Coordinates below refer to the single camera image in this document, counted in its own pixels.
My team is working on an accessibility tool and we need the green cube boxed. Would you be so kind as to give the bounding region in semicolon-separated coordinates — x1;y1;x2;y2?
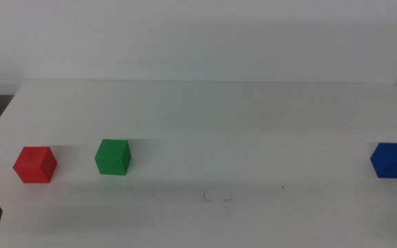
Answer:
94;138;132;176

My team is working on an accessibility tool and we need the blue cube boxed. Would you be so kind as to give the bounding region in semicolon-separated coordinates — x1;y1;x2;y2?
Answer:
369;142;397;180

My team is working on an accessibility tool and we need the red cube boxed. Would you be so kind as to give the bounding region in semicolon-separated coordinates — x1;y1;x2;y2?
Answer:
12;146;59;184

